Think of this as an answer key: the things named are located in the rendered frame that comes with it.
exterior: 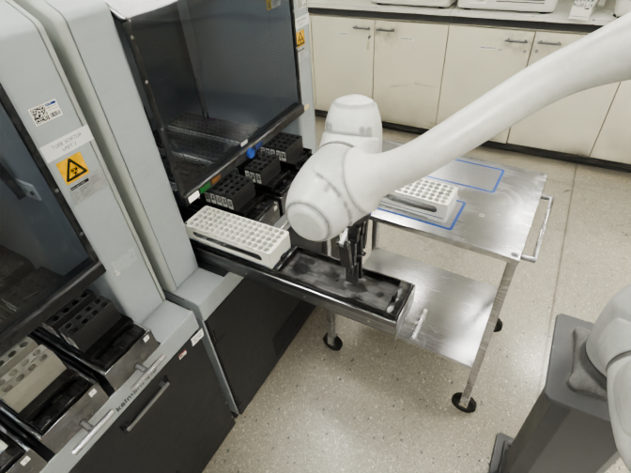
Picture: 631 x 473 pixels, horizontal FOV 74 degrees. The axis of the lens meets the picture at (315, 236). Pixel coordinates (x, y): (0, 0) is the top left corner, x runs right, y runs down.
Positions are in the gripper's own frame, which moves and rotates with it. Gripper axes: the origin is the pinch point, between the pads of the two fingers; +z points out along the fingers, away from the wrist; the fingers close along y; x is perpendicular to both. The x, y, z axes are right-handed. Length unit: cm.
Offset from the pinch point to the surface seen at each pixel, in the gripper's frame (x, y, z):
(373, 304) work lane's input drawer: 5.9, 2.0, 7.8
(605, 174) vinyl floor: 75, -227, 89
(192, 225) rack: -48.9, 2.5, 1.6
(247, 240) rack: -30.7, 1.1, 1.6
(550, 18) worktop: 17, -229, -1
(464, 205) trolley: 15.9, -43.6, 6.2
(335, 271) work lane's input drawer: -7.1, -4.0, 7.8
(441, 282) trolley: 11, -62, 60
